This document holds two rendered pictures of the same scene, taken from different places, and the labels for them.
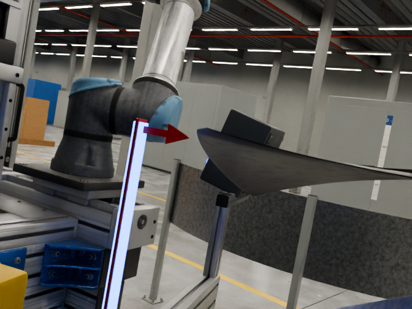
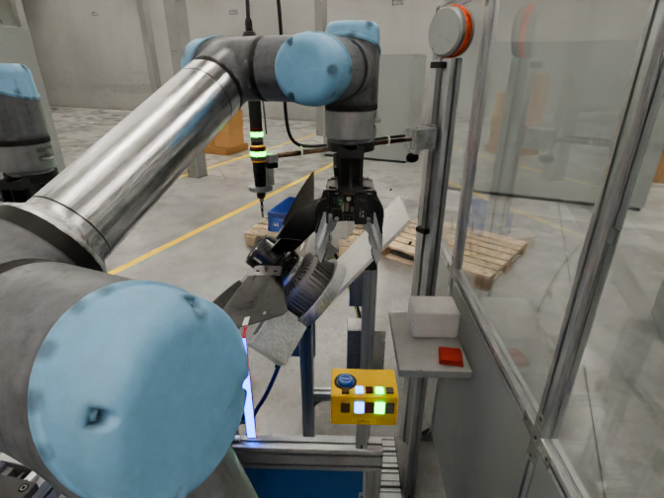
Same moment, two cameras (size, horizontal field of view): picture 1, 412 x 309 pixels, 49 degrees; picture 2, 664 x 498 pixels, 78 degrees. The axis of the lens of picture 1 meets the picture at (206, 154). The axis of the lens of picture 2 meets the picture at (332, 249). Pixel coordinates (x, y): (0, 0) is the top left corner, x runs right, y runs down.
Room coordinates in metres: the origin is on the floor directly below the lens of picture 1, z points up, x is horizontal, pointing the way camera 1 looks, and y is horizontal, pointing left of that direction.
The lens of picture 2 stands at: (0.53, 0.92, 1.78)
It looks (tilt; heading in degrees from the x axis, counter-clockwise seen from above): 24 degrees down; 255
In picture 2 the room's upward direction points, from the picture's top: straight up
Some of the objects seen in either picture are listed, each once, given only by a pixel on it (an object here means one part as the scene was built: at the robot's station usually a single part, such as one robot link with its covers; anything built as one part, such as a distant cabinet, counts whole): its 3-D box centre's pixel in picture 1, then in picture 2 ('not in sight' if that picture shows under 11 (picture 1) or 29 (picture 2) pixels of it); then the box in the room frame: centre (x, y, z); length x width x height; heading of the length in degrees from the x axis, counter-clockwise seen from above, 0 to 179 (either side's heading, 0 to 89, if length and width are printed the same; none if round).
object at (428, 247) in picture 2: not in sight; (424, 289); (-0.25, -0.48, 0.90); 0.08 x 0.06 x 1.80; 108
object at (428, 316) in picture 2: not in sight; (432, 313); (-0.18, -0.27, 0.92); 0.17 x 0.16 x 0.11; 163
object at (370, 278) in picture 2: not in sight; (365, 391); (0.07, -0.28, 0.58); 0.09 x 0.05 x 1.15; 73
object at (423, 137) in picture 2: not in sight; (421, 137); (-0.16, -0.45, 1.54); 0.10 x 0.07 x 0.09; 18
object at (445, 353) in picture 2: not in sight; (451, 356); (-0.15, -0.08, 0.87); 0.08 x 0.08 x 0.02; 63
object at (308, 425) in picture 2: not in sight; (308, 413); (0.29, -0.35, 0.46); 0.09 x 0.05 x 0.91; 73
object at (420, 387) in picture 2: not in sight; (416, 426); (-0.13, -0.20, 0.42); 0.04 x 0.04 x 0.83; 73
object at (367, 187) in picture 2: not in sight; (350, 181); (0.35, 0.33, 1.62); 0.09 x 0.08 x 0.12; 73
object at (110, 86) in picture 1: (96, 105); not in sight; (1.10, 0.28, 1.20); 0.13 x 0.12 x 0.14; 85
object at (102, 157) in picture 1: (85, 152); not in sight; (1.10, 0.29, 1.09); 0.15 x 0.15 x 0.10
